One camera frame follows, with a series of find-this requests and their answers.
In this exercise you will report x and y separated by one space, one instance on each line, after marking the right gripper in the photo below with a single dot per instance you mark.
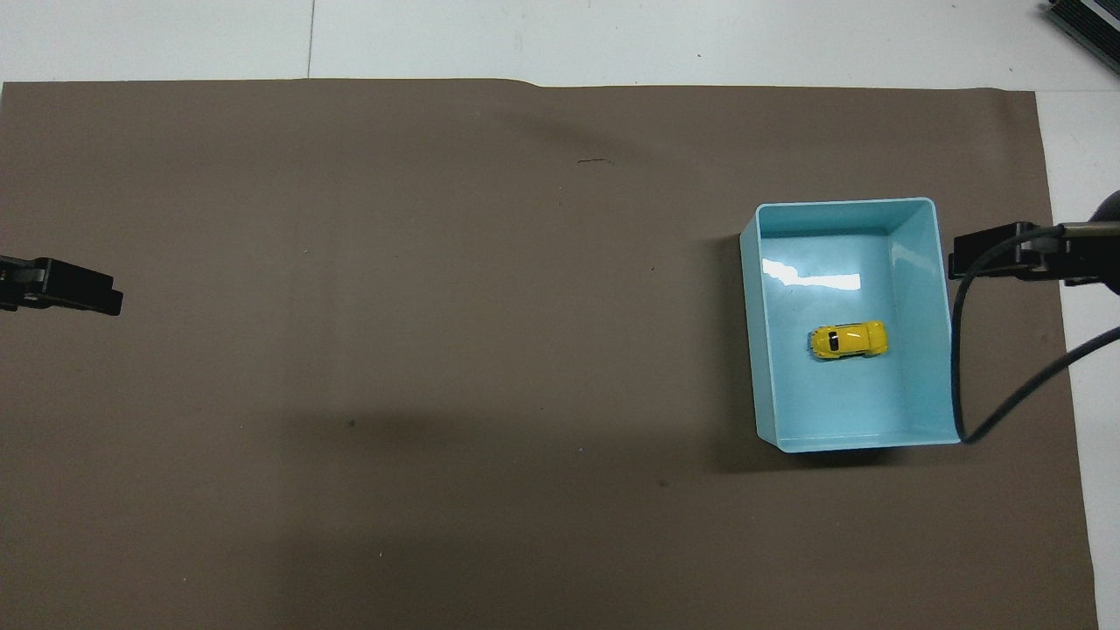
1104 254

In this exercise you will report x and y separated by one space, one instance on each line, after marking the yellow toy beetle car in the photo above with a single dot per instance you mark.
847 339

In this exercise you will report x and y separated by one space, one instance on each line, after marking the light blue plastic bin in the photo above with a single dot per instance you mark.
919 385

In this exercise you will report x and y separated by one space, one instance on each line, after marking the dark striped object in corner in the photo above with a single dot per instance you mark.
1088 19

